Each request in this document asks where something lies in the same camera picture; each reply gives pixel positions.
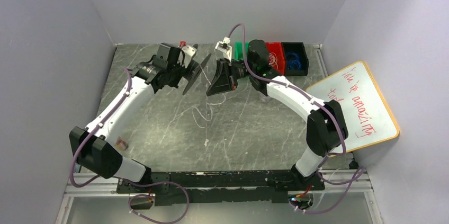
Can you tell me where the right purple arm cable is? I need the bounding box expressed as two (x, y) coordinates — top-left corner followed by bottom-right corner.
(228, 23), (367, 216)

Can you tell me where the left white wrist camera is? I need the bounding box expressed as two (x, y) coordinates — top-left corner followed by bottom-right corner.
(178, 41), (197, 67)

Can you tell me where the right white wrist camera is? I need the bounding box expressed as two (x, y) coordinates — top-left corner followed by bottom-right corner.
(215, 37), (233, 61)

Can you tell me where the red plastic bin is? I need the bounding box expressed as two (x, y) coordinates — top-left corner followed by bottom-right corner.
(265, 42), (285, 75)

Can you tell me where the black cable spool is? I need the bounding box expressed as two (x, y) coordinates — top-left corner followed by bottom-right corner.
(182, 43), (211, 95)

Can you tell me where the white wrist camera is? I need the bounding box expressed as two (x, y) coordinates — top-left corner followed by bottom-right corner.
(178, 41), (197, 67)
(215, 37), (233, 61)

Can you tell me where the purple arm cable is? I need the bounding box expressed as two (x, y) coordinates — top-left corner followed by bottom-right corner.
(68, 68), (192, 224)
(228, 23), (367, 216)

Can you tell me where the aluminium extrusion frame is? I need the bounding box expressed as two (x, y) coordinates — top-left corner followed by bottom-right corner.
(56, 169), (384, 223)

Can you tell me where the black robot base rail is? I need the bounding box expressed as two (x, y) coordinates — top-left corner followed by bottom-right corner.
(116, 169), (325, 206)

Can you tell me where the green plastic bin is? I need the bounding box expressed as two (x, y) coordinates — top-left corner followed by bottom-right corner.
(234, 42), (249, 60)

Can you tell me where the pink capped small bottle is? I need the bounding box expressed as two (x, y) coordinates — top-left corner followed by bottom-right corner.
(115, 137), (128, 151)

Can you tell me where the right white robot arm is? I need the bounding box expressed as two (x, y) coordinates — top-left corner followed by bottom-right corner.
(206, 37), (348, 180)

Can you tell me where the blue coiled cable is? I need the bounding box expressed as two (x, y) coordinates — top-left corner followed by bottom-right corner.
(284, 51), (303, 70)

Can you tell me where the black plastic bin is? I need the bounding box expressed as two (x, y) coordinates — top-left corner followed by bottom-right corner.
(281, 42), (309, 76)

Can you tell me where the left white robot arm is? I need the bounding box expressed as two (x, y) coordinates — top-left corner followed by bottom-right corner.
(69, 42), (198, 187)

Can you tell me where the whiteboard with wooden frame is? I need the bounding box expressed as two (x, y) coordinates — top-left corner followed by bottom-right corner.
(306, 61), (400, 152)

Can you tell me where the clear round plastic container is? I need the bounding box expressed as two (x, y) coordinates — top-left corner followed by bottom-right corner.
(259, 93), (272, 103)

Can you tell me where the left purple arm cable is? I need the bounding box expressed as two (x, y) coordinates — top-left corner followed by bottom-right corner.
(68, 68), (192, 224)

